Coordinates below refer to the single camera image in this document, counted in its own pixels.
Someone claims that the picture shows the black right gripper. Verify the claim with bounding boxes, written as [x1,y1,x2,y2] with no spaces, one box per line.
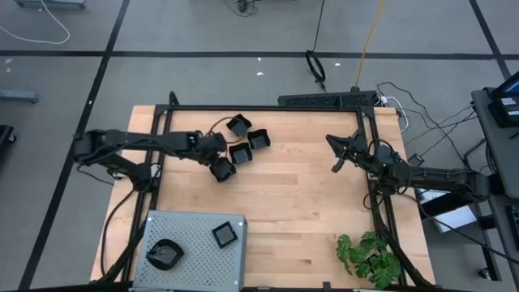
[325,128,401,176]

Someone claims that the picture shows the black deep square mini plate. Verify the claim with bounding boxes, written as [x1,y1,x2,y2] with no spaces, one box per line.
[208,157,238,183]
[225,113,253,138]
[228,142,254,165]
[247,128,272,150]

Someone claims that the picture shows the black square pot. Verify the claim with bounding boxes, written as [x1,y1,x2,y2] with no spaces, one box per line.
[211,221,239,250]

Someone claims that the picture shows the grey perforated metal riser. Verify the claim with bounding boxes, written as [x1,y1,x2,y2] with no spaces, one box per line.
[131,209,249,292]

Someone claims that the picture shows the green monstera plant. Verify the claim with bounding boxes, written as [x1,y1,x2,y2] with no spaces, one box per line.
[334,230,403,291]

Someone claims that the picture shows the white paper box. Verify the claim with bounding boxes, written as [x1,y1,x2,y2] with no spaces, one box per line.
[417,188,478,234]

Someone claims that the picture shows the grey desk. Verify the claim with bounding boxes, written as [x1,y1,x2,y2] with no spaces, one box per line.
[471,86,519,200]

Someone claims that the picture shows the black laptop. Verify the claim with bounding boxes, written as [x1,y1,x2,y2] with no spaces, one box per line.
[487,71,519,129]

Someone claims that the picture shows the grey furniture foot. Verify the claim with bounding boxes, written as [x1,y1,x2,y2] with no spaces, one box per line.
[0,88,40,104]

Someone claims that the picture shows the black floor object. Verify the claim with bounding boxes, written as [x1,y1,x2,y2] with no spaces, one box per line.
[0,124,17,148]

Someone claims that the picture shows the grey cart base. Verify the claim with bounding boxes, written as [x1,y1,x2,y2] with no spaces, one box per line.
[14,0,87,10]

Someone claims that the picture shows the left gripper cable loop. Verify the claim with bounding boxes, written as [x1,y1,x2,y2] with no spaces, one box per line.
[205,116,244,144]

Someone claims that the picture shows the white power adapter cable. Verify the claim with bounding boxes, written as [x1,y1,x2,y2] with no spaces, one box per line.
[379,95,411,134]

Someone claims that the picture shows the black aluminium table frame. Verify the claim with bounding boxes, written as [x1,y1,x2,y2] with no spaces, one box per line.
[97,91,437,292]

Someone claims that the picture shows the thick yellow hanging cable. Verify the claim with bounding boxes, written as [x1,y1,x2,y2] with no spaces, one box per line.
[354,0,386,88]

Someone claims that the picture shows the black hanging cable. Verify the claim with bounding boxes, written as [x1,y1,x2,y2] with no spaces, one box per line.
[305,0,328,92]

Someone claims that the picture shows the black floor cable bundle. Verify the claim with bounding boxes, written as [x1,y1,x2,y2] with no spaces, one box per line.
[225,0,257,18]

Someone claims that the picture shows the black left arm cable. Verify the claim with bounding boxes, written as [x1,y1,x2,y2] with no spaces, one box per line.
[100,188,137,277]

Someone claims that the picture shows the white floor cable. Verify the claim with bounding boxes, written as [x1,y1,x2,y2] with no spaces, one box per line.
[0,0,71,45]

